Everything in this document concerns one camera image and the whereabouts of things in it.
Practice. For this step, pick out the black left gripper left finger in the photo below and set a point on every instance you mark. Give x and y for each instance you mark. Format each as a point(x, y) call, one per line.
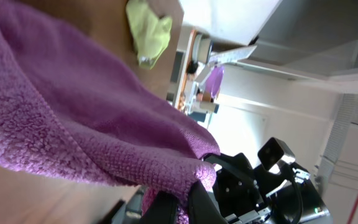
point(163, 210)

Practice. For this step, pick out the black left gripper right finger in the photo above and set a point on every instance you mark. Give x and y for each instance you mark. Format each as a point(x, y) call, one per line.
point(201, 209)

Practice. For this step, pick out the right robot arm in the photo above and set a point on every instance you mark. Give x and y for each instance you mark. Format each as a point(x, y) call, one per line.
point(290, 202)

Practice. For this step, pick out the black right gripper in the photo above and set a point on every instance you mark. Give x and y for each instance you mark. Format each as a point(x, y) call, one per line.
point(236, 190)

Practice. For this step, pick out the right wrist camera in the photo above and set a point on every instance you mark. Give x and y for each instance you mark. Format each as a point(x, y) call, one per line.
point(274, 154)

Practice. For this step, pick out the purple microfibre cloth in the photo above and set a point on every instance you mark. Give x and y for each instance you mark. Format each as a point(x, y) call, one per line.
point(72, 110)

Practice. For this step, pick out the green microfibre cloth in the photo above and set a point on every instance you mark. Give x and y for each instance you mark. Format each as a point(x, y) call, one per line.
point(150, 33)

